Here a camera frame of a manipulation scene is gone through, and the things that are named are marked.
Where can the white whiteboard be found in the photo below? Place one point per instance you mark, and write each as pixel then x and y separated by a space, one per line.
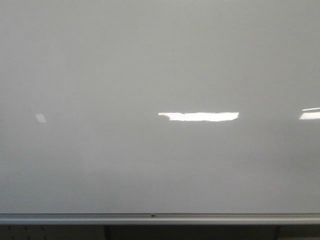
pixel 166 106

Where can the grey aluminium marker tray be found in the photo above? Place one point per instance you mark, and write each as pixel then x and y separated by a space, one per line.
pixel 160 218

